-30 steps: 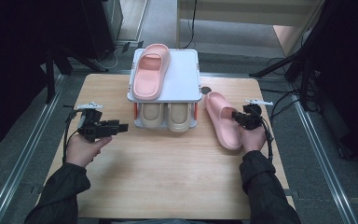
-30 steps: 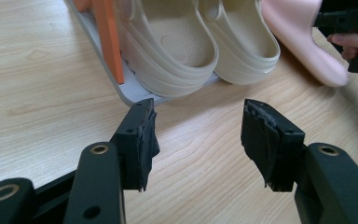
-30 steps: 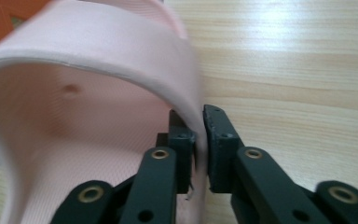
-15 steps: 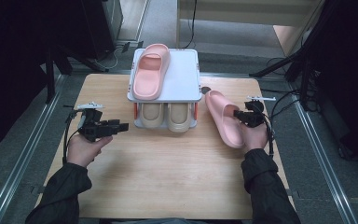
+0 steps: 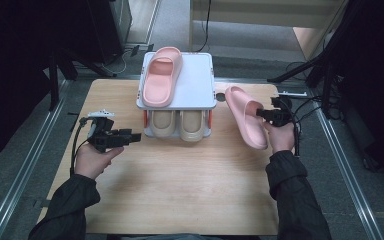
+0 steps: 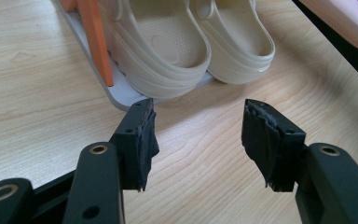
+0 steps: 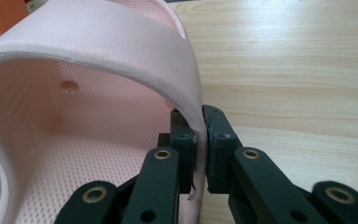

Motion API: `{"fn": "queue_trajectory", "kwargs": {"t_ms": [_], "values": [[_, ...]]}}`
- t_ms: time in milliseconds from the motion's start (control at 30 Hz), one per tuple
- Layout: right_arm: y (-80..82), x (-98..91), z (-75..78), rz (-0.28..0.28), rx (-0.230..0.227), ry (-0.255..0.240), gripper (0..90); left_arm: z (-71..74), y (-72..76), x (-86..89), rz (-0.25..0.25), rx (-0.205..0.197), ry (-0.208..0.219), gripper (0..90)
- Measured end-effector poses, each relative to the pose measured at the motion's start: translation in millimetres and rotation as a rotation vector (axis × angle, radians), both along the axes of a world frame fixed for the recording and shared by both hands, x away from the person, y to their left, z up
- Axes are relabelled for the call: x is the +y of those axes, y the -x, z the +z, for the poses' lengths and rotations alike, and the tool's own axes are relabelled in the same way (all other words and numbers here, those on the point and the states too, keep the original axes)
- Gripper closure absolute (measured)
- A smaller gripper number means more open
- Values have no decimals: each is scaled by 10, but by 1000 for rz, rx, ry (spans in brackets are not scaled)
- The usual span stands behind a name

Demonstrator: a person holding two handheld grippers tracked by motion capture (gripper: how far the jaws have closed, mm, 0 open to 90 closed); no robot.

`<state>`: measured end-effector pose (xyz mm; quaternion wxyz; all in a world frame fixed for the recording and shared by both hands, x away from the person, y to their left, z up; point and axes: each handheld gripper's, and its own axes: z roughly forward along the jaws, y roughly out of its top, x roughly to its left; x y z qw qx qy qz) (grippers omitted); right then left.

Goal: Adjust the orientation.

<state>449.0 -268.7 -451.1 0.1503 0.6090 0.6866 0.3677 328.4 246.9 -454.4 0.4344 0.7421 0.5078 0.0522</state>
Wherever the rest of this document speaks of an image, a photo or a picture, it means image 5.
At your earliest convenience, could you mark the metal floor rail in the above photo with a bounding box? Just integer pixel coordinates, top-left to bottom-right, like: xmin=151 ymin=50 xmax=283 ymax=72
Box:
xmin=0 ymin=79 xmax=72 ymax=240
xmin=308 ymin=86 xmax=384 ymax=240

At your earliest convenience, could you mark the dark curtain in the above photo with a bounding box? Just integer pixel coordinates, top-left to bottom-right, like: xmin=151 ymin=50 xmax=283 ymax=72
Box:
xmin=0 ymin=0 xmax=91 ymax=168
xmin=323 ymin=0 xmax=384 ymax=183

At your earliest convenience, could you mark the pink slipper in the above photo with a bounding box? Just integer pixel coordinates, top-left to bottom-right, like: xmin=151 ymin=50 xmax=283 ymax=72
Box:
xmin=224 ymin=85 xmax=269 ymax=150
xmin=142 ymin=46 xmax=184 ymax=108

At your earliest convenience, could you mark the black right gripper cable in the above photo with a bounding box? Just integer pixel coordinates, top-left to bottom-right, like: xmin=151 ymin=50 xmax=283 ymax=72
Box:
xmin=291 ymin=96 xmax=324 ymax=158

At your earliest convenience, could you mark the black cabinet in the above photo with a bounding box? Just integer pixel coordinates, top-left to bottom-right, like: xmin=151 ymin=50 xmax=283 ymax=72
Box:
xmin=86 ymin=0 xmax=133 ymax=65

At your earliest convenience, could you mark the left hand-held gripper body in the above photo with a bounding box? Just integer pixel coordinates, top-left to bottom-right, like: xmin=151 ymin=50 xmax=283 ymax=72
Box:
xmin=79 ymin=109 xmax=128 ymax=154

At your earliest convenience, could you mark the person's right hand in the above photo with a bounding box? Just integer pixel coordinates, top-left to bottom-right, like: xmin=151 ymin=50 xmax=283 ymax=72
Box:
xmin=263 ymin=119 xmax=296 ymax=154

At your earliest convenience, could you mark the white strip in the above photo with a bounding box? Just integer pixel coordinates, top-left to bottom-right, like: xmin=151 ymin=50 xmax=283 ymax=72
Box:
xmin=277 ymin=90 xmax=308 ymax=98

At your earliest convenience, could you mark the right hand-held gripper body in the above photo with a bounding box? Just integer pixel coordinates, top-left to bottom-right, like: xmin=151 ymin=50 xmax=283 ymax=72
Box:
xmin=270 ymin=94 xmax=294 ymax=128

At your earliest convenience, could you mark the black metal stand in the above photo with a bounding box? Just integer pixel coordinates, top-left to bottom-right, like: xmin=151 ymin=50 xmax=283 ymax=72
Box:
xmin=46 ymin=49 xmax=118 ymax=113
xmin=266 ymin=49 xmax=336 ymax=119

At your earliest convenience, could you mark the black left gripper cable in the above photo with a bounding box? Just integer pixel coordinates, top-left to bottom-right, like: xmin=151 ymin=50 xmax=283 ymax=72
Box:
xmin=69 ymin=117 xmax=91 ymax=178

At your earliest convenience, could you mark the grey shoe rack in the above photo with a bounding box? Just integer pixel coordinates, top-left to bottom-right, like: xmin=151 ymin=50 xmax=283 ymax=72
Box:
xmin=135 ymin=51 xmax=218 ymax=139

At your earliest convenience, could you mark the beige wooden cabinet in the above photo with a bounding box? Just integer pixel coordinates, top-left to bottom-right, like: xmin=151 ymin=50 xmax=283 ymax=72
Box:
xmin=189 ymin=0 xmax=349 ymax=62

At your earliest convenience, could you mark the floor cable with plug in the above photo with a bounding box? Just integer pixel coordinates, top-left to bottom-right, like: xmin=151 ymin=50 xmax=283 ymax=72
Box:
xmin=101 ymin=43 xmax=155 ymax=76

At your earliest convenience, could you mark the black hanging cable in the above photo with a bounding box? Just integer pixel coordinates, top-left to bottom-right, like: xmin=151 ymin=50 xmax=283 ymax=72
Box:
xmin=193 ymin=0 xmax=213 ymax=53

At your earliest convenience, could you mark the person's left hand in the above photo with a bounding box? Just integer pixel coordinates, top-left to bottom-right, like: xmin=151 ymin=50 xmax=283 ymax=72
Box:
xmin=74 ymin=143 xmax=125 ymax=181

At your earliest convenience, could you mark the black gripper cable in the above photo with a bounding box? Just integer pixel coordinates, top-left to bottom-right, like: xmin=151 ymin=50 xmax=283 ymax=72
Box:
xmin=291 ymin=96 xmax=324 ymax=158
xmin=69 ymin=117 xmax=91 ymax=178

